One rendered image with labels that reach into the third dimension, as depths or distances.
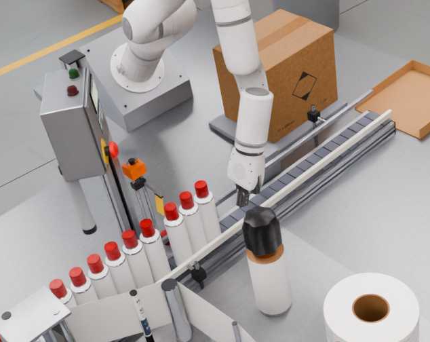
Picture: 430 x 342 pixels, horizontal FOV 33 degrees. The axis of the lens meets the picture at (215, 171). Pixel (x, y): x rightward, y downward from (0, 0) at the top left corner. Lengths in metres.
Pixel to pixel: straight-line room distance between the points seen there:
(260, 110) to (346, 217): 0.43
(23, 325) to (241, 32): 0.84
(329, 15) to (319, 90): 2.07
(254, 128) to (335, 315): 0.54
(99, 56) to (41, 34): 2.69
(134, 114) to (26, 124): 1.87
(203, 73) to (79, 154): 1.23
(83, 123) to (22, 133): 2.73
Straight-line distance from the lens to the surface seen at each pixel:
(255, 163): 1.92
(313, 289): 1.86
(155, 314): 1.77
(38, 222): 2.33
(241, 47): 1.81
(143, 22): 2.17
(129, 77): 2.55
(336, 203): 2.14
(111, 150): 1.64
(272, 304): 1.78
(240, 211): 2.08
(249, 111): 1.87
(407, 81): 2.60
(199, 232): 1.92
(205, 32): 3.05
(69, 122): 1.58
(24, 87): 4.71
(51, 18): 5.43
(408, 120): 2.42
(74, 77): 1.64
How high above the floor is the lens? 2.29
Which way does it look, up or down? 39 degrees down
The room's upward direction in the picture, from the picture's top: 12 degrees counter-clockwise
